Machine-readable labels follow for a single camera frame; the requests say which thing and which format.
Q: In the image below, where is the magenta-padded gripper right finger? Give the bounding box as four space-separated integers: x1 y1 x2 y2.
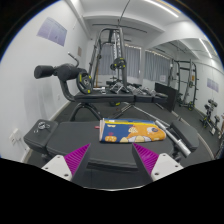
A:
131 142 184 184

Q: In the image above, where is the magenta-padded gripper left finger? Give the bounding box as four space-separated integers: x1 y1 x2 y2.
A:
41 143 93 185

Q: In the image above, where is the colourful cartoon print towel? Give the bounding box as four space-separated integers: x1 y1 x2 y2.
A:
99 118 167 144

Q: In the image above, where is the chrome barbell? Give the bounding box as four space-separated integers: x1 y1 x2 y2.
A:
133 104 193 158

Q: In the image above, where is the black padded workout bench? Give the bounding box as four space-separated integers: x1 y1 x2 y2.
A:
23 118 200 191

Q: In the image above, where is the black small exercise machine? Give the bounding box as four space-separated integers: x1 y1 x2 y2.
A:
199 98 223 136

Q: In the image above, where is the black box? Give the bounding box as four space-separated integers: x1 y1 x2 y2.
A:
154 82 179 113

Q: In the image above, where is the chrome dumbbells row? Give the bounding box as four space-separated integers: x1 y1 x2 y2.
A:
128 83 156 98

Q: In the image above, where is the black bench with leg rollers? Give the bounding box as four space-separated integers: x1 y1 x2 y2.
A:
33 63 169 123

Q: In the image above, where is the black yellow-marked weight plate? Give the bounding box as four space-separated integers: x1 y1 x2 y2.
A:
110 57 127 71
75 69 94 95

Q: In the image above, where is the black squat rack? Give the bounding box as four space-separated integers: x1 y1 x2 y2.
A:
169 59 200 112

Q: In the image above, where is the grey window curtain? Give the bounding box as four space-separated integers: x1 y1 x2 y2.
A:
143 49 172 84
98 43 142 80

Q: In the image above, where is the long ceiling light strip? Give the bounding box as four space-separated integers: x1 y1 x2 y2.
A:
144 0 180 18
199 38 213 59

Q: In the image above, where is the white wall socket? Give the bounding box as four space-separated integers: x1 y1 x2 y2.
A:
8 128 24 146

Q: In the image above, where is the grey triangle cable handle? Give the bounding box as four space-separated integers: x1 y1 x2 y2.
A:
109 81 131 95

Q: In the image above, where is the small purple wall poster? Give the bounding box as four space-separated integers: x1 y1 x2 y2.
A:
206 77 220 93

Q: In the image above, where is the black smith machine frame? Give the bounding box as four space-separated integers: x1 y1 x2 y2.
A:
87 26 148 94

